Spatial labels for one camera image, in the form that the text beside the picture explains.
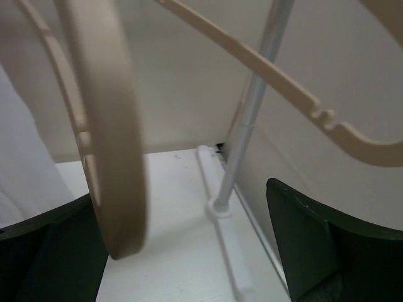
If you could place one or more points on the white garment on hanger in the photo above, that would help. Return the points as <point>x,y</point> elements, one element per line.
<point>30,181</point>

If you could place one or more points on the white clothes rack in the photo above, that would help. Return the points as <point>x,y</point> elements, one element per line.
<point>218,209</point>

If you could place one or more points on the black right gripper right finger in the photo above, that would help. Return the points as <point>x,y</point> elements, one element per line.
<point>328,255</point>

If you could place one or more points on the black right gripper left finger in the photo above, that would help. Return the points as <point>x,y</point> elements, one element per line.
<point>56,256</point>

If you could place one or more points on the beige hanger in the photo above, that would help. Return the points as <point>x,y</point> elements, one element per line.
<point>96,82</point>
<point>344,135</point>

